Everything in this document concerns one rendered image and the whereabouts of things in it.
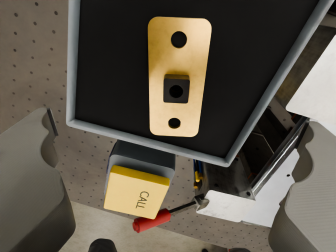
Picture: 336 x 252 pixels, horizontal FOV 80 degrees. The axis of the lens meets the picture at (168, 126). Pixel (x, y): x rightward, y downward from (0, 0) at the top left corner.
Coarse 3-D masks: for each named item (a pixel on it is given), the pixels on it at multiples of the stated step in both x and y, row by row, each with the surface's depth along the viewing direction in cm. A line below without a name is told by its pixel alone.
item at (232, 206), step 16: (240, 160) 44; (208, 176) 37; (224, 176) 38; (240, 176) 40; (208, 192) 35; (224, 192) 35; (240, 192) 36; (208, 208) 37; (224, 208) 37; (240, 208) 37
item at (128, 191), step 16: (112, 176) 20; (128, 176) 20; (144, 176) 20; (160, 176) 21; (112, 192) 21; (128, 192) 21; (144, 192) 21; (160, 192) 20; (112, 208) 22; (128, 208) 22; (144, 208) 22
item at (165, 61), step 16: (160, 16) 12; (160, 32) 12; (192, 32) 12; (208, 32) 12; (160, 48) 13; (176, 48) 13; (192, 48) 13; (208, 48) 13; (160, 64) 13; (176, 64) 13; (192, 64) 13; (160, 80) 14; (176, 80) 13; (192, 80) 14; (160, 96) 14; (176, 96) 14; (192, 96) 14; (160, 112) 15; (176, 112) 15; (192, 112) 15; (160, 128) 16; (176, 128) 16; (192, 128) 16
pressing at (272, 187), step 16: (288, 144) 36; (272, 160) 38; (288, 160) 38; (256, 176) 42; (272, 176) 40; (288, 176) 40; (256, 192) 42; (272, 192) 43; (256, 208) 46; (272, 208) 45; (256, 224) 50
